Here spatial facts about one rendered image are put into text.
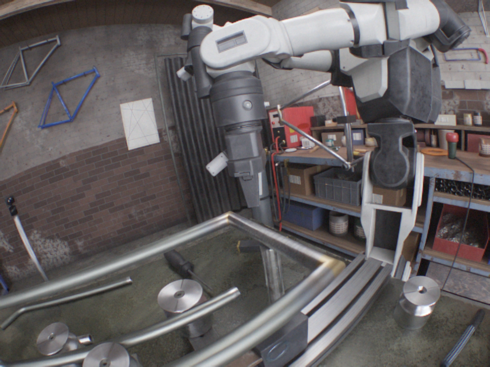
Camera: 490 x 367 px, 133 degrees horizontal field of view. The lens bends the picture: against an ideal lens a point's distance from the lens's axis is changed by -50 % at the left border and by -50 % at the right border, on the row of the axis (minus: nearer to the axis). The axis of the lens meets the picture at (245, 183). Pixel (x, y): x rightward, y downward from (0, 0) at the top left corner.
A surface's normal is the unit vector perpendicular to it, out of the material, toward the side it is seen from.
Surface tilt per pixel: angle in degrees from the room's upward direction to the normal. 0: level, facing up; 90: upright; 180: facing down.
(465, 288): 90
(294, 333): 90
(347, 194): 90
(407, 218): 80
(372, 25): 122
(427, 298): 0
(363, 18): 100
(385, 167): 76
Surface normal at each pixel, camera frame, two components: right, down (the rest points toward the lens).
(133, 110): 0.55, 0.13
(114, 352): -0.18, -0.95
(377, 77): -0.98, 0.01
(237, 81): 0.15, 0.23
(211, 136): -0.30, 0.31
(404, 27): -0.07, 0.79
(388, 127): -0.75, 0.06
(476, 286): -0.82, 0.29
